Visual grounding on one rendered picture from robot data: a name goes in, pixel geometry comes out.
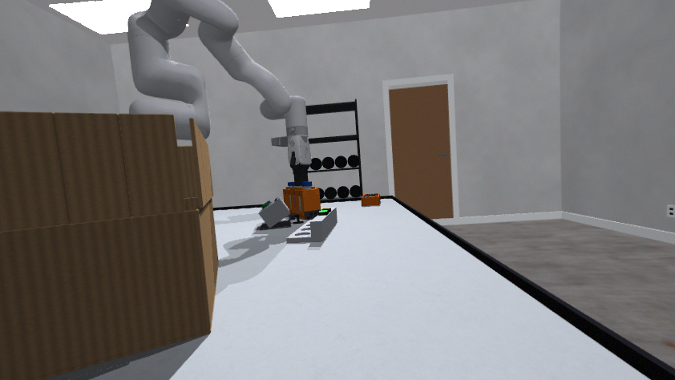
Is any brown cardboard box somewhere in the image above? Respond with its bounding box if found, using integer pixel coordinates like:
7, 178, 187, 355
0, 111, 219, 380

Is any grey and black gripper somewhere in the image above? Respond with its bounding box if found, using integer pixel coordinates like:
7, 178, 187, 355
287, 135, 312, 186

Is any orange multimeter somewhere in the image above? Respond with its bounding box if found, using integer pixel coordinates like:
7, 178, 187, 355
361, 193, 380, 206

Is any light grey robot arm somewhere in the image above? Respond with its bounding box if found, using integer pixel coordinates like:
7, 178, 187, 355
127, 0, 308, 147

